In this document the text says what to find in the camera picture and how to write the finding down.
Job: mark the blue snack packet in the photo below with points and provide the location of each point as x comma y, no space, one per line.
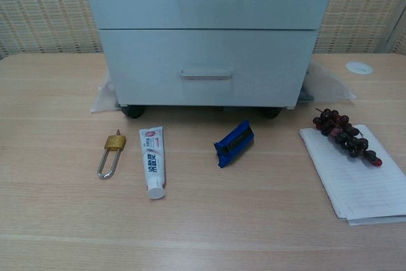
233,148

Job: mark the white lined paper notebook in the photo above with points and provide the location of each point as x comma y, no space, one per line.
355,182

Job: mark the white drawer cabinet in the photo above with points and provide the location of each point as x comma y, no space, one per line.
292,107

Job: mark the brass long-shackle padlock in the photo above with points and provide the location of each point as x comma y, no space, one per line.
115,142

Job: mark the dark purple grape bunch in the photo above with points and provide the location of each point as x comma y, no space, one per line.
347,139

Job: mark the clear plastic bag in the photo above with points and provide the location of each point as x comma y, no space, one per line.
326,87
103,96

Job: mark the white toothpaste tube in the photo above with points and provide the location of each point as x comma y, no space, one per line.
153,160

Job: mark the grey partition post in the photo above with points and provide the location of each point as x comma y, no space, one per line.
396,33

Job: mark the woven bamboo screen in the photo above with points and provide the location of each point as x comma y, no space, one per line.
44,7

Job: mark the black caster wheel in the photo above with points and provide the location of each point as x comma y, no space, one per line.
271,112
134,112

